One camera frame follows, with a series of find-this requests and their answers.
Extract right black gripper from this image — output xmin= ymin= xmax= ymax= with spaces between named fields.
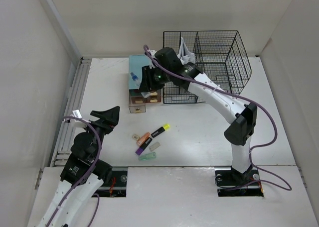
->
xmin=139 ymin=64 xmax=172 ymax=92

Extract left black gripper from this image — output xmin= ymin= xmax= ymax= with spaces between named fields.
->
xmin=81 ymin=106 xmax=120 ymax=159

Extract clear glue bottle blue cap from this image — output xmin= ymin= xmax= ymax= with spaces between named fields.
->
xmin=130 ymin=72 xmax=141 ymax=88

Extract clear drawer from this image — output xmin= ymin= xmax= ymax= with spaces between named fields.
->
xmin=129 ymin=96 xmax=146 ymax=114

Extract yellow black highlighter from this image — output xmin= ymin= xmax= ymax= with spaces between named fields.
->
xmin=151 ymin=123 xmax=170 ymax=138

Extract white instruction booklet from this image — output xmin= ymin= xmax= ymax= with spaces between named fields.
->
xmin=177 ymin=37 xmax=195 ymax=65

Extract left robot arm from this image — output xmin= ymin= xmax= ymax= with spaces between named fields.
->
xmin=38 ymin=106 xmax=120 ymax=227

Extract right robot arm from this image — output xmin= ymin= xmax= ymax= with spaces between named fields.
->
xmin=140 ymin=45 xmax=257 ymax=184

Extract teal mini drawer cabinet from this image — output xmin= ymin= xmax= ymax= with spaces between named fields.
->
xmin=128 ymin=54 xmax=161 ymax=103

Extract purple black highlighter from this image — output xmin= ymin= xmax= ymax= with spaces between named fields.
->
xmin=135 ymin=137 xmax=153 ymax=156

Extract grey white eraser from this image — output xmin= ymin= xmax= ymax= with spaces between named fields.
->
xmin=149 ymin=142 xmax=160 ymax=152

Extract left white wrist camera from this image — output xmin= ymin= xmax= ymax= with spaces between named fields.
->
xmin=63 ymin=110 xmax=87 ymax=128

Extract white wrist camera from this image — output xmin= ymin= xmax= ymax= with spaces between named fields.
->
xmin=63 ymin=110 xmax=87 ymax=128
xmin=143 ymin=45 xmax=158 ymax=69

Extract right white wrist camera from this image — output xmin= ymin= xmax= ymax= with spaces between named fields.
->
xmin=143 ymin=45 xmax=158 ymax=69

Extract aluminium rail frame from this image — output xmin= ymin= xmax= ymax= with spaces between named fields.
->
xmin=34 ymin=57 xmax=92 ymax=190

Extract red orange base wires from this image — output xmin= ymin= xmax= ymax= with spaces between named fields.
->
xmin=108 ymin=177 xmax=118 ymax=197

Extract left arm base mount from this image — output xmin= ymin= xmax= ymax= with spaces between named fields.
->
xmin=95 ymin=168 xmax=128 ymax=198

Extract black wire mesh organizer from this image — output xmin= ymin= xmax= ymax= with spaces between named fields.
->
xmin=162 ymin=30 xmax=252 ymax=95

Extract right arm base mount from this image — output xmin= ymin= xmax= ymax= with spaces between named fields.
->
xmin=214 ymin=167 xmax=264 ymax=197

